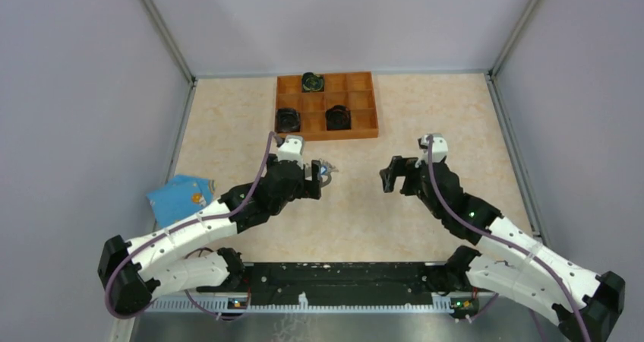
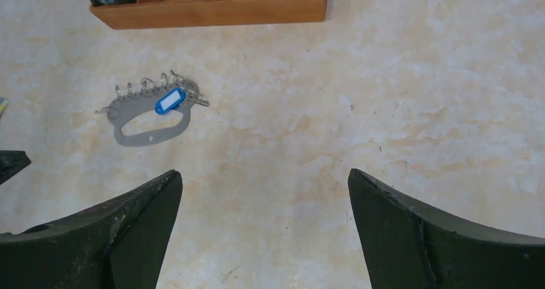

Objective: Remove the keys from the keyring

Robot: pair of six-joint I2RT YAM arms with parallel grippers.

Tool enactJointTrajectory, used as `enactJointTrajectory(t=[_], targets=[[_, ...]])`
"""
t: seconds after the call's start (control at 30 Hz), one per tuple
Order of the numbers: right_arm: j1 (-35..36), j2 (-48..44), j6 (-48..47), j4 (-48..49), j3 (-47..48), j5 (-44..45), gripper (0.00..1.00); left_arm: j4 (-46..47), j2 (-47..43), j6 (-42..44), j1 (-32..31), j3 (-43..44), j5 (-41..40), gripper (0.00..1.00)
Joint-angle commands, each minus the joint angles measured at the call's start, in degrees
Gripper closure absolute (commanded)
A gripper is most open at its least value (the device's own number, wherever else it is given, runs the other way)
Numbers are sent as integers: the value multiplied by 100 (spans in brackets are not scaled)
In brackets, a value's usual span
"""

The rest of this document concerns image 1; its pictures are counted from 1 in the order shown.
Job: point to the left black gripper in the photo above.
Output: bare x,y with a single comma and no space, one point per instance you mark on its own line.
310,188

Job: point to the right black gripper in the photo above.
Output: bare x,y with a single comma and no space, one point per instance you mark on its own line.
400,164

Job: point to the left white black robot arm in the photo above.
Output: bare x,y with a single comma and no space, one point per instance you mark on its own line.
137,271

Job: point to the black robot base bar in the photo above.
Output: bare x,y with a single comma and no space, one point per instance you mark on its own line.
346,283

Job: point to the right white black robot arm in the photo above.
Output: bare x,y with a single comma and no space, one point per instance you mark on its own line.
583,304

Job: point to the black round part left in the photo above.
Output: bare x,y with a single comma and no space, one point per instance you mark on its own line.
288,120

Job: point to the black round part centre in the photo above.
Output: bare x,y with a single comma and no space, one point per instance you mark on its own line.
337,118

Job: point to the orange compartment tray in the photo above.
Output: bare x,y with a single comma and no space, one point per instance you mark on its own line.
352,89

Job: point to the black green round part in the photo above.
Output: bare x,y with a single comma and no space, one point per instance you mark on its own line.
312,82

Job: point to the blue patterned cloth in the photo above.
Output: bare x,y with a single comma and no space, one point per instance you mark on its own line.
179,198

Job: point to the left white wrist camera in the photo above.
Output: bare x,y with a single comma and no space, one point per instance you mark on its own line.
291,150

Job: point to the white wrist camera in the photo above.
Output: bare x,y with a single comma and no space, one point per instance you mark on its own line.
291,150
434,149

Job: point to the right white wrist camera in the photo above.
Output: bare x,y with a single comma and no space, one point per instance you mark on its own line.
434,149

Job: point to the white slotted cable duct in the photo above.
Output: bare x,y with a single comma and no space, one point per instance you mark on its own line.
231,305

